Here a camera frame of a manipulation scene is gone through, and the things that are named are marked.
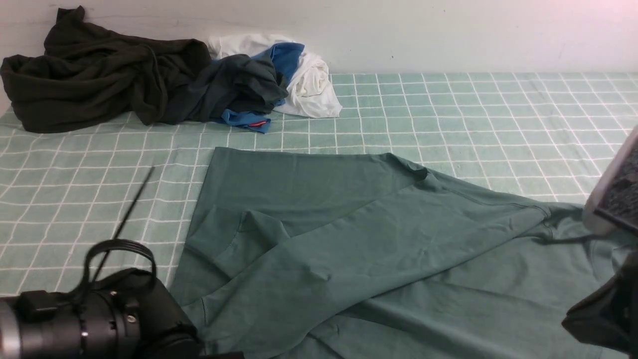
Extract white crumpled garment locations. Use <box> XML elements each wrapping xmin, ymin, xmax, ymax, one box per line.
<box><xmin>208</xmin><ymin>33</ymin><xmax>342</xmax><ymax>118</ymax></box>

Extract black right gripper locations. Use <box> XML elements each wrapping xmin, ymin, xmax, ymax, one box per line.
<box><xmin>561</xmin><ymin>252</ymin><xmax>638</xmax><ymax>356</ymax></box>

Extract black cable loop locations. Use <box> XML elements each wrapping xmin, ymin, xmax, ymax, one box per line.
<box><xmin>82</xmin><ymin>166</ymin><xmax>158</xmax><ymax>290</ymax></box>

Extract green checkered tablecloth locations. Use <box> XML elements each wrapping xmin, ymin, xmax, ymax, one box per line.
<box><xmin>0</xmin><ymin>72</ymin><xmax>638</xmax><ymax>296</ymax></box>

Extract dark grey crumpled garment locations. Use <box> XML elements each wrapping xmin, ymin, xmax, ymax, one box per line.
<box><xmin>159</xmin><ymin>54</ymin><xmax>289</xmax><ymax>125</ymax></box>

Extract blue crumpled garment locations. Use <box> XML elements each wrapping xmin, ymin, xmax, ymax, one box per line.
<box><xmin>214</xmin><ymin>42</ymin><xmax>305</xmax><ymax>133</ymax></box>

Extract green long sleeve shirt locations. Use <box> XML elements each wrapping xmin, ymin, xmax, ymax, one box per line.
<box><xmin>171</xmin><ymin>148</ymin><xmax>637</xmax><ymax>359</ymax></box>

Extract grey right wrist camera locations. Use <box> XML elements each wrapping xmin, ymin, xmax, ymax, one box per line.
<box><xmin>583</xmin><ymin>127</ymin><xmax>638</xmax><ymax>236</ymax></box>

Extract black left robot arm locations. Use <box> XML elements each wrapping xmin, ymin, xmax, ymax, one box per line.
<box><xmin>1</xmin><ymin>268</ymin><xmax>205</xmax><ymax>359</ymax></box>

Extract dark olive crumpled garment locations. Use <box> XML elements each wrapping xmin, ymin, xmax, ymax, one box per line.
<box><xmin>1</xmin><ymin>6</ymin><xmax>211</xmax><ymax>134</ymax></box>

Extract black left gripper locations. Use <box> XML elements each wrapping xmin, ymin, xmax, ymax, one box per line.
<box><xmin>75</xmin><ymin>268</ymin><xmax>245</xmax><ymax>359</ymax></box>

